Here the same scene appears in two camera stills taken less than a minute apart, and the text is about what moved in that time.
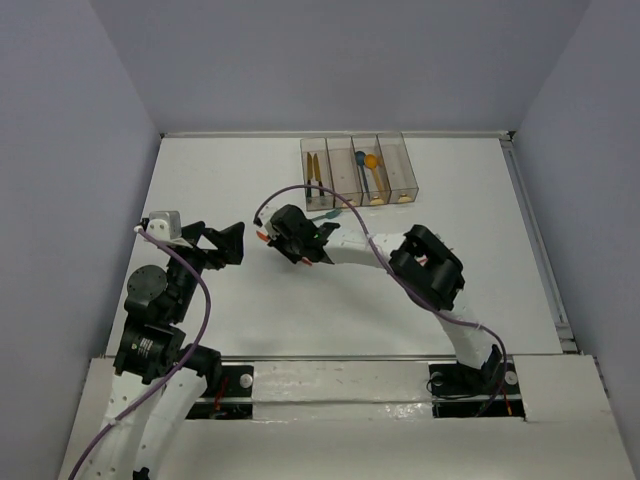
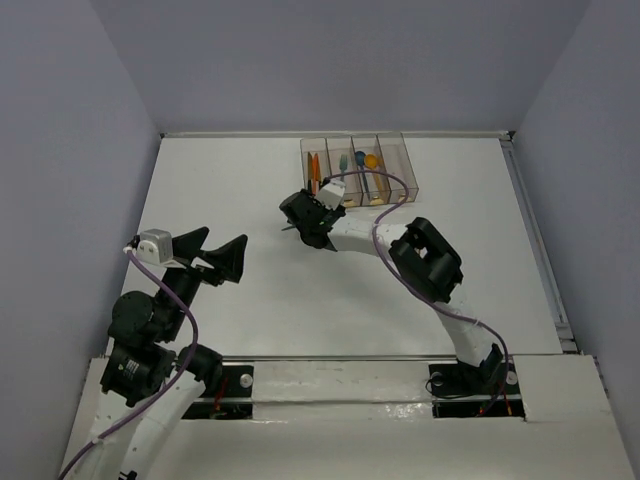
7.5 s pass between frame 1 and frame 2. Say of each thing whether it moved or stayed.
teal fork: moved
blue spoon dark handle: stayed
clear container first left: stayed
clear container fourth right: stayed
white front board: stayed
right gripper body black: moved
